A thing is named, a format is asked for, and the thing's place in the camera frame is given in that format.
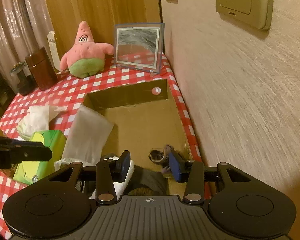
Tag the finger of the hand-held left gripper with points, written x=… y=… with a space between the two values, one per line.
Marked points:
x=32 y=153
x=15 y=143

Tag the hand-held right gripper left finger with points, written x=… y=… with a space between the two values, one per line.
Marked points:
x=125 y=166

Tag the red checkered tablecloth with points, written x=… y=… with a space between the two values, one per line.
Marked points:
x=77 y=87

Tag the green tissue box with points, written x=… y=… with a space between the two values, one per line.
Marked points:
x=50 y=142

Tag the white cloth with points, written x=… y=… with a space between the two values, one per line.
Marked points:
x=120 y=187

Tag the cream towel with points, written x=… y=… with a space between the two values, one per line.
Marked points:
x=40 y=117

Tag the beige wall socket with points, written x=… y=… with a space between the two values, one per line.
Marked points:
x=245 y=2

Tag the beige patterned curtain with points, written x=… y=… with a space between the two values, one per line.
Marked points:
x=15 y=17

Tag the clear plastic bag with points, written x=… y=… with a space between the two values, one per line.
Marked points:
x=87 y=135

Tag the black-lidded glass jar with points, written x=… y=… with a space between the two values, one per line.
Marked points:
x=22 y=80

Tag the pink starfish plush toy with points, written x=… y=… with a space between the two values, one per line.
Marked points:
x=86 y=52

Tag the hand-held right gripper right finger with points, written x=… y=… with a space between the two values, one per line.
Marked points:
x=175 y=166

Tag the dark wooden canister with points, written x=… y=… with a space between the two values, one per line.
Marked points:
x=41 y=70

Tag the black face mask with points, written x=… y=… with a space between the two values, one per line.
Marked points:
x=147 y=180

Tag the brown cardboard box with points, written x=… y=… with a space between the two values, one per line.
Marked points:
x=145 y=120

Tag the clear acrylic picture frame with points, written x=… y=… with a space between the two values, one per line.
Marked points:
x=137 y=45

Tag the white wooden chair back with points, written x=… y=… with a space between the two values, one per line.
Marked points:
x=53 y=52

